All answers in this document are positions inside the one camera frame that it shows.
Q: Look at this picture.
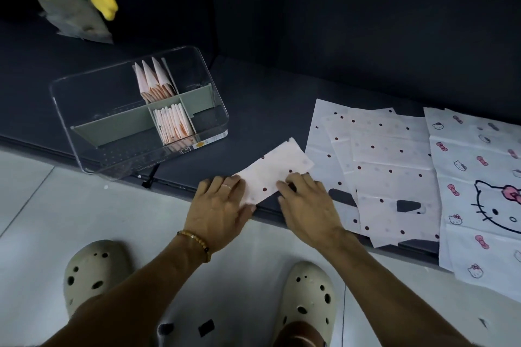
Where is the person's left hand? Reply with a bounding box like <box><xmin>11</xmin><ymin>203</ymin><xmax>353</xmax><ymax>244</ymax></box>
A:
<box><xmin>184</xmin><ymin>175</ymin><xmax>257</xmax><ymax>255</ymax></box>

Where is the person's right hand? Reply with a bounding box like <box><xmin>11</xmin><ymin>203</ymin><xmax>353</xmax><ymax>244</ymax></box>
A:
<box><xmin>276</xmin><ymin>172</ymin><xmax>347</xmax><ymax>248</ymax></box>

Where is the dotted plastic bag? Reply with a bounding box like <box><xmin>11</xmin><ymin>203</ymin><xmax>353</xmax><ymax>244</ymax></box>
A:
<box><xmin>231</xmin><ymin>137</ymin><xmax>315</xmax><ymax>207</ymax></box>
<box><xmin>321</xmin><ymin>112</ymin><xmax>433</xmax><ymax>235</ymax></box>
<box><xmin>304</xmin><ymin>98</ymin><xmax>398</xmax><ymax>181</ymax></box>
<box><xmin>349</xmin><ymin>115</ymin><xmax>443</xmax><ymax>249</ymax></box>

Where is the person's right forearm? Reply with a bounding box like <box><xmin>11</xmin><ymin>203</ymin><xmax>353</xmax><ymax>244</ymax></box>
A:
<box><xmin>325</xmin><ymin>229</ymin><xmax>479</xmax><ymax>347</ymax></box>

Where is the person's left forearm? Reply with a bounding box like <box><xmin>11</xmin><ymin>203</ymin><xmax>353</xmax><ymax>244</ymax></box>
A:
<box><xmin>39</xmin><ymin>233</ymin><xmax>212</xmax><ymax>347</ymax></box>

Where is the flat dotted plastic bag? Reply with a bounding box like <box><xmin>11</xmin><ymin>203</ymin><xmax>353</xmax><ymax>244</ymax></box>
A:
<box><xmin>349</xmin><ymin>115</ymin><xmax>443</xmax><ymax>249</ymax></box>
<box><xmin>321</xmin><ymin>112</ymin><xmax>433</xmax><ymax>235</ymax></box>
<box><xmin>304</xmin><ymin>98</ymin><xmax>398</xmax><ymax>181</ymax></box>

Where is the row of folded pink packets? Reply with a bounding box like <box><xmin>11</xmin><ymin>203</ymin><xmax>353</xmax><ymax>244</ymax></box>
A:
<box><xmin>152</xmin><ymin>103</ymin><xmax>197</xmax><ymax>153</ymax></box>

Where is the cream right clog shoe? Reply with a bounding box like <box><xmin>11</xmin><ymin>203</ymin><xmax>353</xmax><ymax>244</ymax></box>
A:
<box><xmin>272</xmin><ymin>261</ymin><xmax>338</xmax><ymax>347</ymax></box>

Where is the cream clog shoe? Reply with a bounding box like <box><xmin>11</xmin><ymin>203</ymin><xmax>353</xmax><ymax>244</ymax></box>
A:
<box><xmin>272</xmin><ymin>261</ymin><xmax>338</xmax><ymax>347</ymax></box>
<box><xmin>63</xmin><ymin>240</ymin><xmax>134</xmax><ymax>319</ymax></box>

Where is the grey-green divider insert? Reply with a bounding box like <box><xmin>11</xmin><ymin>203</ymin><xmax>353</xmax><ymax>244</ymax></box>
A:
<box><xmin>70</xmin><ymin>84</ymin><xmax>215</xmax><ymax>149</ymax></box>

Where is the upright folded pink bag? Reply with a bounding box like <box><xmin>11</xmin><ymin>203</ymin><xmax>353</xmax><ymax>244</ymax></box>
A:
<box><xmin>151</xmin><ymin>57</ymin><xmax>178</xmax><ymax>98</ymax></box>
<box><xmin>141</xmin><ymin>60</ymin><xmax>163</xmax><ymax>100</ymax></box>
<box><xmin>133</xmin><ymin>61</ymin><xmax>152</xmax><ymax>102</ymax></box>

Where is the clear plastic organizer box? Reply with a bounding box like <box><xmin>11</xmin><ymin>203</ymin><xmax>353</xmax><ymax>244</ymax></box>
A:
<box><xmin>49</xmin><ymin>45</ymin><xmax>230</xmax><ymax>176</ymax></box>

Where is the cream left clog shoe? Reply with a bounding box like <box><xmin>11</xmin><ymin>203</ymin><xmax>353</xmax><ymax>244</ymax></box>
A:
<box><xmin>63</xmin><ymin>240</ymin><xmax>134</xmax><ymax>319</ymax></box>

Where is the white cat print plastic bag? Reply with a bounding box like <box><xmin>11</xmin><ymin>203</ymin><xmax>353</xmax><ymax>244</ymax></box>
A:
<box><xmin>423</xmin><ymin>106</ymin><xmax>521</xmax><ymax>303</ymax></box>

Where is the amber bead bracelet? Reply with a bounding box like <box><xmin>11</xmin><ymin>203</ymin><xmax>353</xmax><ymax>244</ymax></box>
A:
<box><xmin>177</xmin><ymin>230</ymin><xmax>211</xmax><ymax>264</ymax></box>

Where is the black cable tie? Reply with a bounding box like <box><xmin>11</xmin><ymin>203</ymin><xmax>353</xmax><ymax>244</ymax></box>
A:
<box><xmin>141</xmin><ymin>165</ymin><xmax>159</xmax><ymax>189</ymax></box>

